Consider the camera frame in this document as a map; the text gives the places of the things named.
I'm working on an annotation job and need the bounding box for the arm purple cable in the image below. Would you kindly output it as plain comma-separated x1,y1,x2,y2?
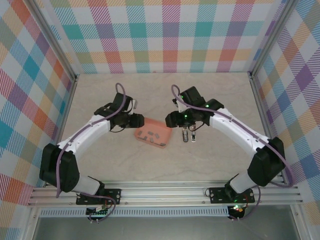
56,83,127,223
171,84,294,222

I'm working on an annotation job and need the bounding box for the aluminium corner post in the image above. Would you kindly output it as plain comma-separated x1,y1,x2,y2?
26,0,80,83
247,0,301,81

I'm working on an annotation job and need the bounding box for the pink plastic tray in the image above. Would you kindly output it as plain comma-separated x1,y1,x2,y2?
133,116,174,150

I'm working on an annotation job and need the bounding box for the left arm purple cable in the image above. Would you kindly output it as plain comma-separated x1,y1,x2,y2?
56,83,127,223

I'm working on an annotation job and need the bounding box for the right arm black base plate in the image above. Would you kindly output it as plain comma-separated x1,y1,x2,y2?
208,186,256,204

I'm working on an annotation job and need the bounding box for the aluminium side rail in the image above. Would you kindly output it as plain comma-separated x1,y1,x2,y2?
43,74,81,188
248,73,291,187

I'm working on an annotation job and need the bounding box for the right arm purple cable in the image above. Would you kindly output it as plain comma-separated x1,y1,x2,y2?
171,84,294,222

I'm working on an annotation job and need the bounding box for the white slotted cable duct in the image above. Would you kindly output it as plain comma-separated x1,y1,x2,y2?
39,206,230,218

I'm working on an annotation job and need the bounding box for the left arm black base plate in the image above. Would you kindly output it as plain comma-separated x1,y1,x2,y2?
75,187,123,206

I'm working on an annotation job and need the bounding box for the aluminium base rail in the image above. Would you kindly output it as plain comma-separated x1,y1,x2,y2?
26,181,303,208

